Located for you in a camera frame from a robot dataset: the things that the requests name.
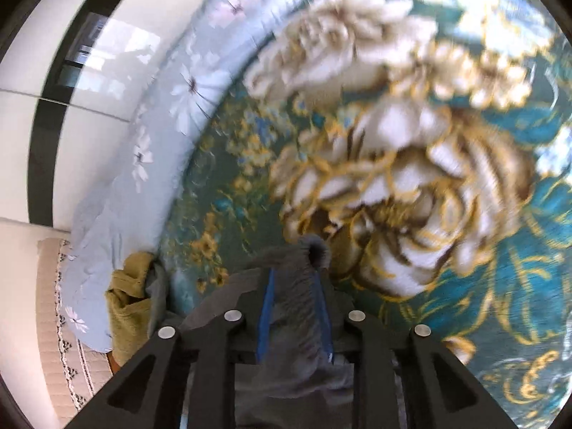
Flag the yellow knit sweater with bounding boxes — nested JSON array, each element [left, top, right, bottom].
[[105, 252, 157, 367]]

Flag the beige quilted headboard cover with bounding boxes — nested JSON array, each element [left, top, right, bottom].
[[36, 237, 112, 412]]

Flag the glossy white wardrobe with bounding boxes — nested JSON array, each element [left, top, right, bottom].
[[0, 0, 215, 233]]

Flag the light blue floral duvet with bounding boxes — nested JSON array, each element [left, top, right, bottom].
[[57, 0, 349, 353]]

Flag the dark grey pants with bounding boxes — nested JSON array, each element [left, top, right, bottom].
[[188, 235, 403, 429]]

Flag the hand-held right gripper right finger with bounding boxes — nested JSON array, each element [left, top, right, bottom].
[[313, 270, 514, 429]]

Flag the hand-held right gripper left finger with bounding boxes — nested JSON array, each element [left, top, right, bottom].
[[58, 268, 275, 429]]

